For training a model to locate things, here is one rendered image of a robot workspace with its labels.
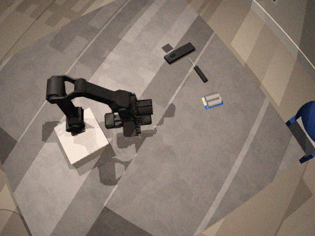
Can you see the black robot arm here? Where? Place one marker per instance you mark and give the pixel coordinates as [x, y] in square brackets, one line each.
[122, 102]

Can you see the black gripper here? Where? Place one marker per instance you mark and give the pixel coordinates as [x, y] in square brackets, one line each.
[115, 121]

